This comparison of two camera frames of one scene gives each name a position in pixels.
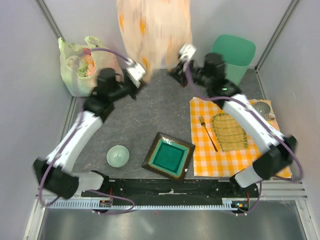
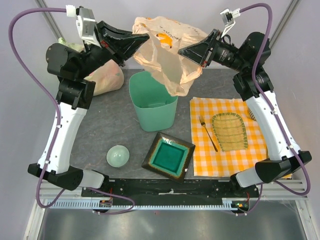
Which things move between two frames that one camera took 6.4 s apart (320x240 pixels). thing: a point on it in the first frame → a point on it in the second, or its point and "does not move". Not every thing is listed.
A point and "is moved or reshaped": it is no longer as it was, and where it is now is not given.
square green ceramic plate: x=169 y=156 does not move
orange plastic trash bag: x=154 y=31 is moved or reshaped
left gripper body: x=129 y=88 → x=100 y=53
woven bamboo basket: x=230 y=134 does not move
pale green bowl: x=117 y=156 does not move
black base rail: x=173 y=189 does not move
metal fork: x=202 y=122 does not move
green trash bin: x=238 y=53 is moved or reshaped
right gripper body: x=182 y=73 → x=223 y=53
